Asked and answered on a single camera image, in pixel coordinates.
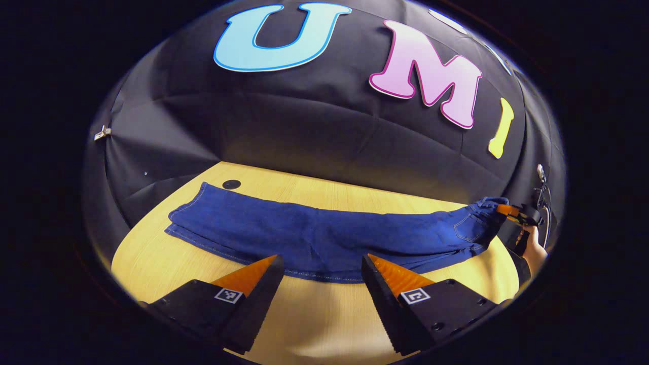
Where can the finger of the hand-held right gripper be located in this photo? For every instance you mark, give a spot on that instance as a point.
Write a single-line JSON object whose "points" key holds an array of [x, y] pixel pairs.
{"points": [[508, 211]]}

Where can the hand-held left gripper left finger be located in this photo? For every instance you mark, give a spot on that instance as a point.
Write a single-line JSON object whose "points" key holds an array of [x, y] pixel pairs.
{"points": [[258, 299]]}

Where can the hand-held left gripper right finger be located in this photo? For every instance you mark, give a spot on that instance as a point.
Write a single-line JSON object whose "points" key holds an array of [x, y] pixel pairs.
{"points": [[381, 299]]}

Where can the blue jeans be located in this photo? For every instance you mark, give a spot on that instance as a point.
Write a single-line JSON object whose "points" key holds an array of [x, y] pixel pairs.
{"points": [[329, 238]]}

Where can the small metal clip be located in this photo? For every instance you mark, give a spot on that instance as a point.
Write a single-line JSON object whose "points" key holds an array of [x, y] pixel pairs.
{"points": [[541, 172]]}

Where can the black backdrop cloth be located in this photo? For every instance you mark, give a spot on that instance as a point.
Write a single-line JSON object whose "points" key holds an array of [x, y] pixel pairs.
{"points": [[304, 116]]}

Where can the small white clip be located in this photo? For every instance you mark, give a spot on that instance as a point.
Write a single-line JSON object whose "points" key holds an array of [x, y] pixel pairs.
{"points": [[102, 133]]}

